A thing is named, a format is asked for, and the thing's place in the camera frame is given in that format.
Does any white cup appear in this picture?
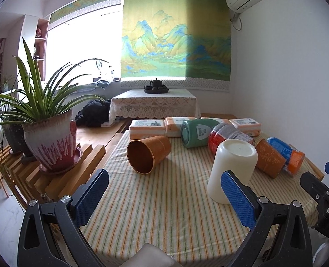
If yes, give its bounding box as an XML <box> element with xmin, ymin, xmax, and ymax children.
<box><xmin>207</xmin><ymin>138</ymin><xmax>258</xmax><ymax>204</ymax></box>

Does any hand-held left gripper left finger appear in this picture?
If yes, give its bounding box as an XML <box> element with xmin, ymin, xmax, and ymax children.
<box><xmin>18</xmin><ymin>168</ymin><xmax>110</xmax><ymax>267</ymax></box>

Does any air conditioner cable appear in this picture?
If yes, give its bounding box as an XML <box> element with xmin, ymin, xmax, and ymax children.
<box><xmin>231</xmin><ymin>10</ymin><xmax>243</xmax><ymax>32</ymax></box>

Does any landscape print curtain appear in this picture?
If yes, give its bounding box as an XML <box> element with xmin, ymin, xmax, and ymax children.
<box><xmin>119</xmin><ymin>0</ymin><xmax>232</xmax><ymax>93</ymax></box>

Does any orange-brown cup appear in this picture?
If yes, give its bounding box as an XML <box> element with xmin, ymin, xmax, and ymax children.
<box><xmin>126</xmin><ymin>135</ymin><xmax>172</xmax><ymax>174</ymax></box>

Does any brown paper cup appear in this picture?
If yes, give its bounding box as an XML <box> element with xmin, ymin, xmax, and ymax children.
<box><xmin>254</xmin><ymin>138</ymin><xmax>287</xmax><ymax>179</ymax></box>

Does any plant in dark pot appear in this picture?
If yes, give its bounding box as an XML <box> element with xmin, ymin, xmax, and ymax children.
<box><xmin>0</xmin><ymin>74</ymin><xmax>34</xmax><ymax>158</ymax></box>

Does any wooden slatted stand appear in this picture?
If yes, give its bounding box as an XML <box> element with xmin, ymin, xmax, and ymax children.
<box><xmin>0</xmin><ymin>142</ymin><xmax>107</xmax><ymax>202</ymax></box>

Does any lace-covered low table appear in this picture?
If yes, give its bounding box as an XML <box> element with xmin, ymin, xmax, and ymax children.
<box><xmin>108</xmin><ymin>89</ymin><xmax>202</xmax><ymax>126</ymax></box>

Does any plant in pink pot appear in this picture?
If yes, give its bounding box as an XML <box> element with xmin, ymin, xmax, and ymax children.
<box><xmin>0</xmin><ymin>37</ymin><xmax>110</xmax><ymax>173</ymax></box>

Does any blue and orange bottle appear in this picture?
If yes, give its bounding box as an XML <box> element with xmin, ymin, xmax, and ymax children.
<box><xmin>266</xmin><ymin>136</ymin><xmax>305</xmax><ymax>176</ymax></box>

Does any black tea tray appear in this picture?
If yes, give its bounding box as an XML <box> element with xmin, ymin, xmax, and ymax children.
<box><xmin>144</xmin><ymin>85</ymin><xmax>170</xmax><ymax>95</ymax></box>

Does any striped tablecloth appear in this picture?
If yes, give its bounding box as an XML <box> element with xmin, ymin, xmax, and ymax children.
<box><xmin>79</xmin><ymin>131</ymin><xmax>322</xmax><ymax>262</ymax></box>

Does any green can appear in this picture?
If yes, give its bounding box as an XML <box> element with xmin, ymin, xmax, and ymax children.
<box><xmin>180</xmin><ymin>119</ymin><xmax>221</xmax><ymax>149</ymax></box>

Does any red can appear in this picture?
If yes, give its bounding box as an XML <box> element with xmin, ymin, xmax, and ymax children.
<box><xmin>208</xmin><ymin>123</ymin><xmax>255</xmax><ymax>155</ymax></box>

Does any landscape print valance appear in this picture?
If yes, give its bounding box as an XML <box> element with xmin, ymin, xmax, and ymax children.
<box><xmin>48</xmin><ymin>0</ymin><xmax>124</xmax><ymax>30</ymax></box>

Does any wooden platform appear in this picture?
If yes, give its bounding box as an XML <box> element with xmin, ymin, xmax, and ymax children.
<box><xmin>76</xmin><ymin>114</ymin><xmax>132</xmax><ymax>152</ymax></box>

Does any orange tissue packet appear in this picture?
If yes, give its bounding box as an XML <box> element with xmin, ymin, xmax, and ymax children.
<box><xmin>228</xmin><ymin>118</ymin><xmax>262</xmax><ymax>138</ymax></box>
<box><xmin>165</xmin><ymin>117</ymin><xmax>202</xmax><ymax>138</ymax></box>
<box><xmin>129</xmin><ymin>119</ymin><xmax>167</xmax><ymax>140</ymax></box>

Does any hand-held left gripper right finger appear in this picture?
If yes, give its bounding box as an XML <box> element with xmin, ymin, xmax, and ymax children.
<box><xmin>221</xmin><ymin>170</ymin><xmax>313</xmax><ymax>267</ymax></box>

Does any black cloth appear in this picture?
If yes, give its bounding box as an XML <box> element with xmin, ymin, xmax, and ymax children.
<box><xmin>75</xmin><ymin>99</ymin><xmax>112</xmax><ymax>128</ymax></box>

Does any wooden wall shelf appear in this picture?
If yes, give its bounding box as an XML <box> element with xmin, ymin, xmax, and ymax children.
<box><xmin>32</xmin><ymin>17</ymin><xmax>49</xmax><ymax>83</ymax></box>

